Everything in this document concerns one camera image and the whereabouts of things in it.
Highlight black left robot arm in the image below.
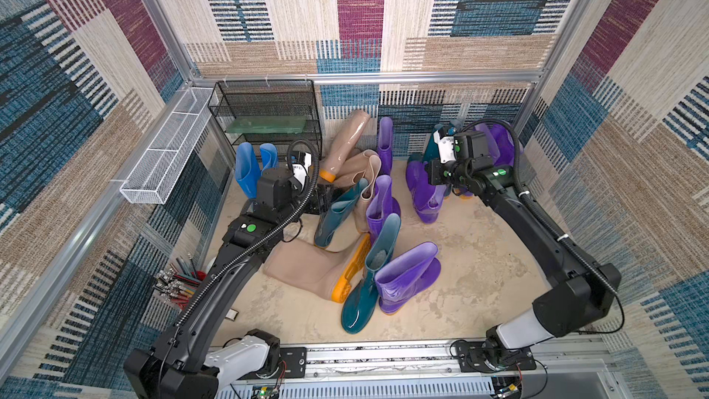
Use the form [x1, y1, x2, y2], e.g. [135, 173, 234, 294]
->
[124, 168, 334, 398]

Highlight aluminium front rail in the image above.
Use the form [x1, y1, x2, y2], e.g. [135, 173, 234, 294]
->
[214, 336, 631, 398]

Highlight black wire mesh shelf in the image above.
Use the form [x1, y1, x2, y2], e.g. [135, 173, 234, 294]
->
[208, 79, 322, 159]

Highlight bundle of pens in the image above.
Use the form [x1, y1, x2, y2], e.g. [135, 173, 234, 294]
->
[153, 254, 206, 310]

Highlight purple boot at back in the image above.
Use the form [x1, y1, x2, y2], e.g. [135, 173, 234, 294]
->
[377, 116, 393, 175]

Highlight teal boot front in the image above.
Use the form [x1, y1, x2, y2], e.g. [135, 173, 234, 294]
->
[341, 212, 402, 334]

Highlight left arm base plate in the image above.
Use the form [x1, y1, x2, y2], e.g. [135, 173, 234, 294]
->
[243, 345, 308, 382]

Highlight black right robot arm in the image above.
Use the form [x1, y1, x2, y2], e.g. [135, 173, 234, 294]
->
[427, 129, 621, 358]

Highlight short purple boot front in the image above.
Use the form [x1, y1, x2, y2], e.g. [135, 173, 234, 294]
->
[375, 242, 441, 315]

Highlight beige boot leaning at back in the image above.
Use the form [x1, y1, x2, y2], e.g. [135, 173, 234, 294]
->
[319, 109, 370, 183]

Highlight blue rain boot upright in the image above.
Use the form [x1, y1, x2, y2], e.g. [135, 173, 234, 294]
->
[234, 142, 261, 199]

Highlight tall purple boot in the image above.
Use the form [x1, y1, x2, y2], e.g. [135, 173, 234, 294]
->
[474, 124, 500, 166]
[490, 124, 515, 166]

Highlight beige boot lying front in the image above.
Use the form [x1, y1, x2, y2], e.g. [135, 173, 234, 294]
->
[262, 233, 371, 303]

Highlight short purple boot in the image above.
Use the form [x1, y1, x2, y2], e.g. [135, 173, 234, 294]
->
[405, 160, 446, 225]
[375, 242, 441, 315]

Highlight green tray on shelf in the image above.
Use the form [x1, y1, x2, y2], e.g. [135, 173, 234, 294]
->
[225, 116, 308, 134]

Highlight purple boot middle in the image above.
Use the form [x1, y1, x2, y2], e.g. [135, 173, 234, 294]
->
[366, 175, 401, 241]

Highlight beige boot middle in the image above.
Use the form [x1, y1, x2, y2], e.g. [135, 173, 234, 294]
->
[333, 150, 381, 233]

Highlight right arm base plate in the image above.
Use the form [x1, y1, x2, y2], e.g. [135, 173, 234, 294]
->
[449, 339, 537, 374]

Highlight white wire mesh basket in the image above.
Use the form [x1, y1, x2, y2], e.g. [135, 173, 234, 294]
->
[120, 88, 212, 205]

